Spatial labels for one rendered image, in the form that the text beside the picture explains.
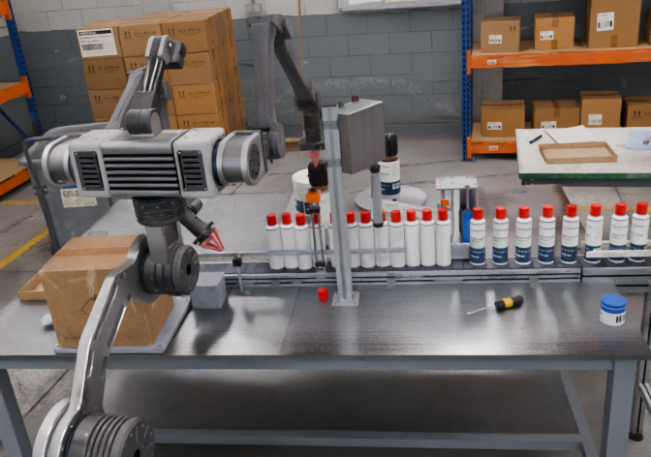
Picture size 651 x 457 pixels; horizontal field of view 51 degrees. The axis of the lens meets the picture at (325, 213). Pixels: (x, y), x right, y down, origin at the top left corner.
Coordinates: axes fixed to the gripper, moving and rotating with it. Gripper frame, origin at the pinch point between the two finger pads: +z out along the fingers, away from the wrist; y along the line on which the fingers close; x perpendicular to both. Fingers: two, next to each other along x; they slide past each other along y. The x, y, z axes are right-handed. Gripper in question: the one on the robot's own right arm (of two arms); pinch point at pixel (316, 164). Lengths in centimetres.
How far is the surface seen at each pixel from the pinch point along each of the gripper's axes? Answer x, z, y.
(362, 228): 22.4, 15.1, -17.6
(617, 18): -335, 18, -190
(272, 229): 22.5, 14.9, 13.5
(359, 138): 33.2, -20.5, -19.7
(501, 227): 22, 16, -63
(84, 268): 64, 5, 61
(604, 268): 25, 31, -96
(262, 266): 19.9, 30.9, 19.9
